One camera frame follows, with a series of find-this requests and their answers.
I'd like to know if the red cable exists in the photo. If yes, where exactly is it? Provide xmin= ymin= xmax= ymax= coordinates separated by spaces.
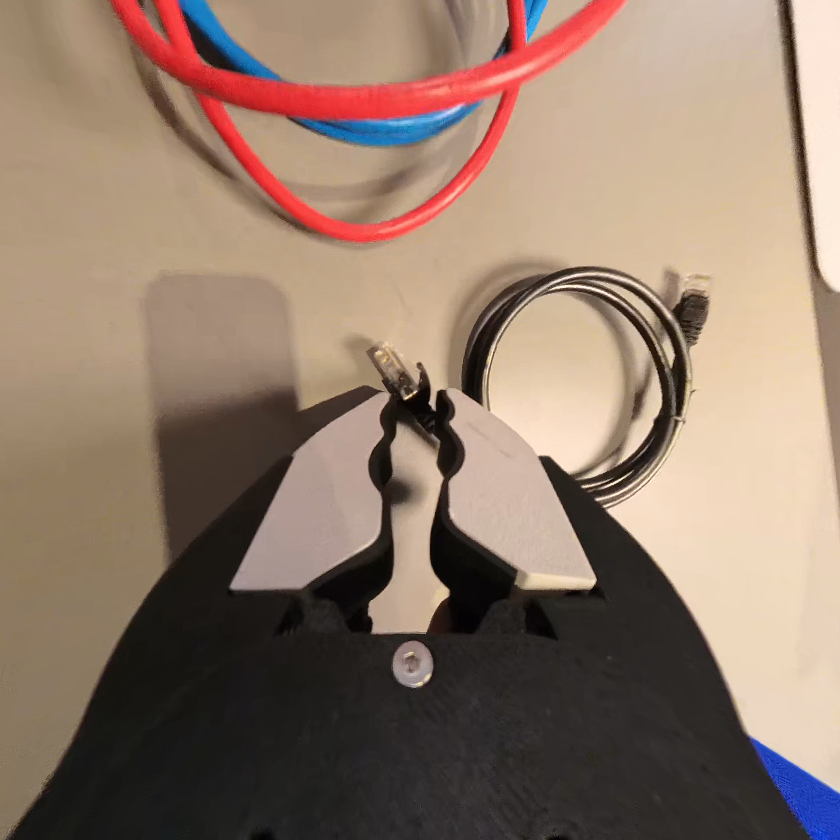
xmin=108 ymin=0 xmax=631 ymax=244

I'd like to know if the black ethernet cable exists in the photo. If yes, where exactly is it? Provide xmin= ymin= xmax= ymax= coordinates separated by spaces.
xmin=366 ymin=266 xmax=714 ymax=510

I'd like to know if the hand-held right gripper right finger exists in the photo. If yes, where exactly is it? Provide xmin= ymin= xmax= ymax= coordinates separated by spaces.
xmin=430 ymin=387 xmax=598 ymax=621

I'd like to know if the blue cloth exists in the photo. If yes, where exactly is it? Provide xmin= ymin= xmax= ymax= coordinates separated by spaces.
xmin=748 ymin=735 xmax=840 ymax=840

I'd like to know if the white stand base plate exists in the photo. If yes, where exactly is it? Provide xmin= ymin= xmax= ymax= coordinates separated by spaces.
xmin=784 ymin=0 xmax=840 ymax=294

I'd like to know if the blue cable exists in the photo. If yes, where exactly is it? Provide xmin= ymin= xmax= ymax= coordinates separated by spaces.
xmin=177 ymin=0 xmax=550 ymax=147

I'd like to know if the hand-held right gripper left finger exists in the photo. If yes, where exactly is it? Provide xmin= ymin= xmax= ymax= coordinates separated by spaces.
xmin=230 ymin=390 xmax=396 ymax=614

